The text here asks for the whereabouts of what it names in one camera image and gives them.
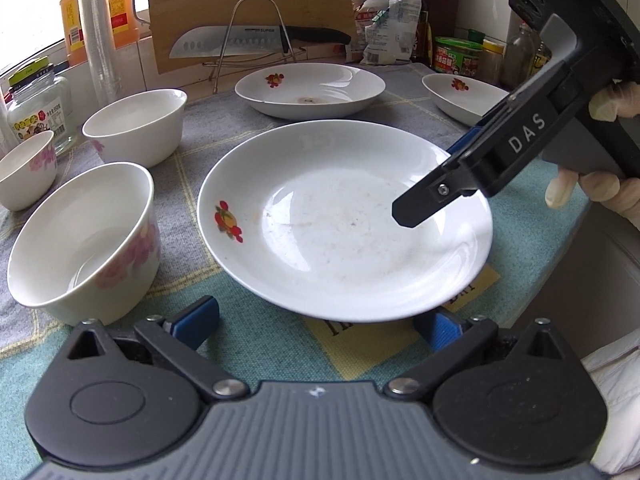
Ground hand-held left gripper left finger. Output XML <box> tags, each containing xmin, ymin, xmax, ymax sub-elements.
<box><xmin>67</xmin><ymin>295</ymin><xmax>251</xmax><ymax>403</ymax></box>

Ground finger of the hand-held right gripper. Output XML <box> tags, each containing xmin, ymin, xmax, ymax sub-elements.
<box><xmin>446</xmin><ymin>119</ymin><xmax>489</xmax><ymax>157</ymax></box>
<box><xmin>391</xmin><ymin>160</ymin><xmax>483</xmax><ymax>229</ymax></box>

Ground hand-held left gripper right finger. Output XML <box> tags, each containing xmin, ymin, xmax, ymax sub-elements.
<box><xmin>382</xmin><ymin>307</ymin><xmax>581</xmax><ymax>403</ymax></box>

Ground large white flower-print plate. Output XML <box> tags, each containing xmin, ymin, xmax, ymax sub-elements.
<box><xmin>196</xmin><ymin>120</ymin><xmax>495</xmax><ymax>322</ymax></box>

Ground white bowl pink flowers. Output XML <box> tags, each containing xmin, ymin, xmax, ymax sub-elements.
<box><xmin>0</xmin><ymin>130</ymin><xmax>58</xmax><ymax>212</ymax></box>
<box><xmin>81</xmin><ymin>88</ymin><xmax>188</xmax><ymax>168</ymax></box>
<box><xmin>7</xmin><ymin>162</ymin><xmax>162</xmax><ymax>327</ymax></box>

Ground person's right hand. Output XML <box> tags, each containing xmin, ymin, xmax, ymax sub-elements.
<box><xmin>546</xmin><ymin>82</ymin><xmax>640</xmax><ymax>223</ymax></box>

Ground small glass seasoning bottle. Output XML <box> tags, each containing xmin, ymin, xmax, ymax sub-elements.
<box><xmin>532</xmin><ymin>40</ymin><xmax>553</xmax><ymax>86</ymax></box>

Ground clear glass bottle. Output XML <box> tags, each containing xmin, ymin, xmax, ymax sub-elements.
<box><xmin>502</xmin><ymin>20</ymin><xmax>536</xmax><ymax>91</ymax></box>

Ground small jar yellow lid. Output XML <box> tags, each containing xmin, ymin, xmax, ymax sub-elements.
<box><xmin>481</xmin><ymin>39</ymin><xmax>506</xmax><ymax>86</ymax></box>

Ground crumpled printed seasoning bag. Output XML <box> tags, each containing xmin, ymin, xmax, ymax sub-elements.
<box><xmin>361</xmin><ymin>0</ymin><xmax>423</xmax><ymax>67</ymax></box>

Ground checked grey-green table cloth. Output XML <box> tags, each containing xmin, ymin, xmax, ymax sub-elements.
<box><xmin>0</xmin><ymin>57</ymin><xmax>593</xmax><ymax>466</ymax></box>

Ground brown knife block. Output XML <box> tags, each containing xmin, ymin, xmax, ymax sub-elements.
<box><xmin>422</xmin><ymin>0</ymin><xmax>463</xmax><ymax>41</ymax></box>

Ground white printed seasoning bag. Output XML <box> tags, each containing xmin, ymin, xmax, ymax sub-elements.
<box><xmin>354</xmin><ymin>0</ymin><xmax>396</xmax><ymax>51</ymax></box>

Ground person's white jacket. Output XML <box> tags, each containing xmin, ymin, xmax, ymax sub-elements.
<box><xmin>580</xmin><ymin>345</ymin><xmax>640</xmax><ymax>480</ymax></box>

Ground glass jar green lid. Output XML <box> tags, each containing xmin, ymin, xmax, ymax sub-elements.
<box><xmin>6</xmin><ymin>57</ymin><xmax>76</xmax><ymax>156</ymax></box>

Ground clear plastic wrap roll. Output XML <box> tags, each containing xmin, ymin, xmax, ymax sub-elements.
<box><xmin>75</xmin><ymin>0</ymin><xmax>123</xmax><ymax>108</ymax></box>

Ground wooden cutting board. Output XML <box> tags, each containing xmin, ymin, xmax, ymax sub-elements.
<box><xmin>145</xmin><ymin>0</ymin><xmax>358</xmax><ymax>76</ymax></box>

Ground orange cooking oil bottle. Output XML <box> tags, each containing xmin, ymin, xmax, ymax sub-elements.
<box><xmin>59</xmin><ymin>0</ymin><xmax>91</xmax><ymax>67</ymax></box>
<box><xmin>105</xmin><ymin>0</ymin><xmax>142</xmax><ymax>50</ymax></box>

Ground kitchen knife black handle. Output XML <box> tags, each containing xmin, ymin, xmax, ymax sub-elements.
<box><xmin>168</xmin><ymin>25</ymin><xmax>352</xmax><ymax>59</ymax></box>

